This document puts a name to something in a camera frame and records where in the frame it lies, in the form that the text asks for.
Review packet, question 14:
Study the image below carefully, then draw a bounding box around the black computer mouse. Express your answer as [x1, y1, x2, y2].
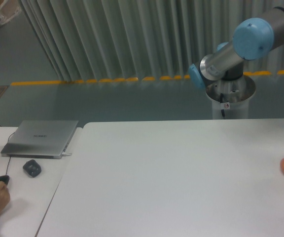
[0, 175, 10, 185]

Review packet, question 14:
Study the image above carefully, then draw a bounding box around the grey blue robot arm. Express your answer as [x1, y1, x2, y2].
[188, 5, 284, 88]

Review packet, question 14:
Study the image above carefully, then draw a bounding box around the small black controller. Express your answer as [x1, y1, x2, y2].
[23, 159, 42, 178]

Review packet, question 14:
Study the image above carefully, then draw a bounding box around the silver closed laptop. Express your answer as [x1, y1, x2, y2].
[0, 120, 78, 158]

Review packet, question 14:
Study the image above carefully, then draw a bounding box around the white usb plug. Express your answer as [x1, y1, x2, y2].
[62, 152, 72, 157]

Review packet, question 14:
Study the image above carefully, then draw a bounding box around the grey pleated curtain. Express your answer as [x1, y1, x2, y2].
[19, 0, 284, 82]

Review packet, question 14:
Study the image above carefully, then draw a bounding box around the black mouse cable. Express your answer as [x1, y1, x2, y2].
[0, 124, 18, 176]

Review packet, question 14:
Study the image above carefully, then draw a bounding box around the black pedestal cable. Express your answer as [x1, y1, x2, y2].
[219, 93, 226, 120]

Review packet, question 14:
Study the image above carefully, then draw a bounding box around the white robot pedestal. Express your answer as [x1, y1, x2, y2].
[206, 75, 256, 119]

